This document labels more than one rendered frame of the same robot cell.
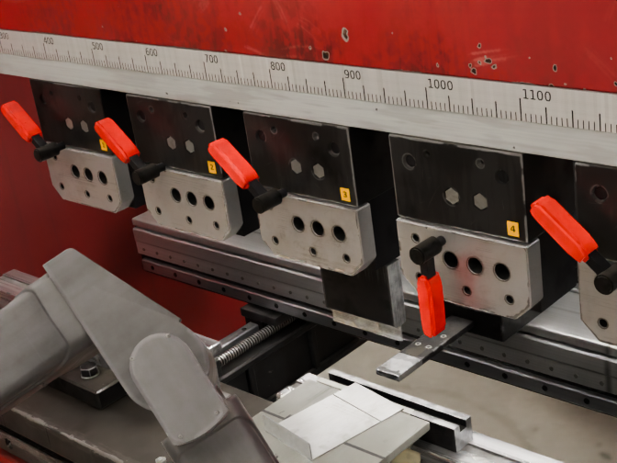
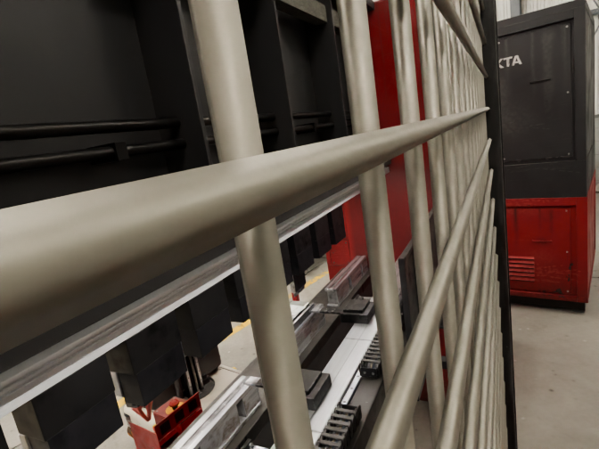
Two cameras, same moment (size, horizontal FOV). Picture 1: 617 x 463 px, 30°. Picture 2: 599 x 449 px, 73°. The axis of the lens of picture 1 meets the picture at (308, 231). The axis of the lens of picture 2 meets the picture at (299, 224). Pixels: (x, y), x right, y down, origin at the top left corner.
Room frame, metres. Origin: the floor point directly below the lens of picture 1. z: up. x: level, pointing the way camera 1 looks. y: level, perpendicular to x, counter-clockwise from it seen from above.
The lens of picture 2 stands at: (0.68, -1.56, 1.70)
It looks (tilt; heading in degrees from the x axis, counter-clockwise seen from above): 12 degrees down; 72
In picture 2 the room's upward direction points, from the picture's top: 9 degrees counter-clockwise
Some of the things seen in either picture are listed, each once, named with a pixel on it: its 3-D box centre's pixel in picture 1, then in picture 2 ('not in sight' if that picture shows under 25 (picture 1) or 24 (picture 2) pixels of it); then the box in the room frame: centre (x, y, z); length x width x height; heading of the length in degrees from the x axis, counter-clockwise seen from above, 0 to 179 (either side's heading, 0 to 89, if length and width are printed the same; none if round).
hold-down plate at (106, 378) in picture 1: (51, 366); not in sight; (1.53, 0.41, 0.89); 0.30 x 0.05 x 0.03; 44
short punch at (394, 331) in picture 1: (362, 293); (298, 281); (1.13, -0.05, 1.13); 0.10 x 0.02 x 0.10; 44
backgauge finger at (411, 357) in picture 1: (452, 321); (340, 309); (1.26, -0.16, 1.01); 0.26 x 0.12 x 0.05; 134
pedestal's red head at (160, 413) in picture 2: not in sight; (168, 424); (0.54, -0.11, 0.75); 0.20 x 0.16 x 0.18; 36
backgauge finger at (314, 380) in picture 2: not in sight; (282, 383); (0.90, -0.50, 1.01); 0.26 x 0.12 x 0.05; 134
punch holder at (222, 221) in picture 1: (203, 156); (315, 235); (1.30, 0.11, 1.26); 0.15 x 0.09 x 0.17; 44
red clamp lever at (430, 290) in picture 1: (433, 286); not in sight; (0.98, -0.11, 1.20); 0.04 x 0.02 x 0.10; 134
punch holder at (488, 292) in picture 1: (483, 211); (271, 266); (1.01, -0.17, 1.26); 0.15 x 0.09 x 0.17; 44
